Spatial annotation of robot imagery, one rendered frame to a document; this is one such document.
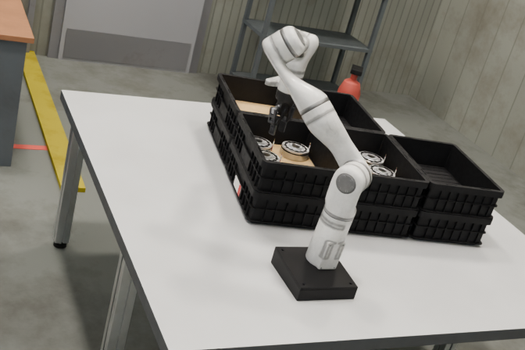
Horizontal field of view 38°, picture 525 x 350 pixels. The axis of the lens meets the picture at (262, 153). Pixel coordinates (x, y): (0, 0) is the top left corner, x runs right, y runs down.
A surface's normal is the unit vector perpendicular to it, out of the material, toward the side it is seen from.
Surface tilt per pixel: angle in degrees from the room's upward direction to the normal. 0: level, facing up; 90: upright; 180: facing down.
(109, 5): 90
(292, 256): 4
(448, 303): 0
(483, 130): 90
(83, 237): 0
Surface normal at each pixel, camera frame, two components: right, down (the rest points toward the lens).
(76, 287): 0.25, -0.89
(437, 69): -0.90, -0.05
